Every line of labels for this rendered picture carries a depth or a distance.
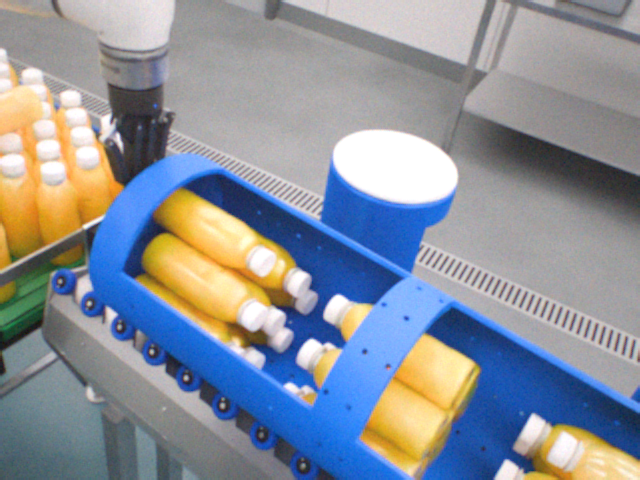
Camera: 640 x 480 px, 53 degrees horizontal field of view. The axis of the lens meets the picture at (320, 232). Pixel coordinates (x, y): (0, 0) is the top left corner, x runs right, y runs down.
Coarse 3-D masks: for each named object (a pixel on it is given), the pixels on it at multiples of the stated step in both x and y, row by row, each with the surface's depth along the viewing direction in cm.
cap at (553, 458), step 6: (564, 432) 76; (558, 438) 77; (564, 438) 75; (570, 438) 75; (558, 444) 74; (564, 444) 74; (570, 444) 74; (552, 450) 76; (558, 450) 74; (564, 450) 74; (570, 450) 74; (552, 456) 75; (558, 456) 74; (564, 456) 74; (552, 462) 75; (558, 462) 74; (564, 462) 74
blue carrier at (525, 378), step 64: (128, 192) 92; (256, 192) 98; (128, 256) 100; (320, 256) 105; (128, 320) 96; (320, 320) 107; (384, 320) 78; (448, 320) 94; (256, 384) 82; (384, 384) 74; (512, 384) 93; (576, 384) 85; (320, 448) 79; (448, 448) 96; (512, 448) 94
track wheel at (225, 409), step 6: (216, 396) 97; (222, 396) 96; (216, 402) 97; (222, 402) 96; (228, 402) 96; (234, 402) 95; (216, 408) 97; (222, 408) 96; (228, 408) 96; (234, 408) 95; (240, 408) 96; (216, 414) 96; (222, 414) 96; (228, 414) 96; (234, 414) 96
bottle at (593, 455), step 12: (576, 444) 75; (576, 456) 73; (588, 456) 73; (600, 456) 72; (612, 456) 72; (624, 456) 73; (564, 468) 75; (576, 468) 74; (588, 468) 72; (600, 468) 72; (612, 468) 71; (624, 468) 71; (636, 468) 71
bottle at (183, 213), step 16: (176, 192) 98; (192, 192) 99; (160, 208) 97; (176, 208) 96; (192, 208) 96; (208, 208) 96; (160, 224) 99; (176, 224) 96; (192, 224) 95; (208, 224) 94; (224, 224) 94; (240, 224) 94; (192, 240) 95; (208, 240) 94; (224, 240) 93; (240, 240) 92; (256, 240) 94; (208, 256) 96; (224, 256) 93; (240, 256) 92
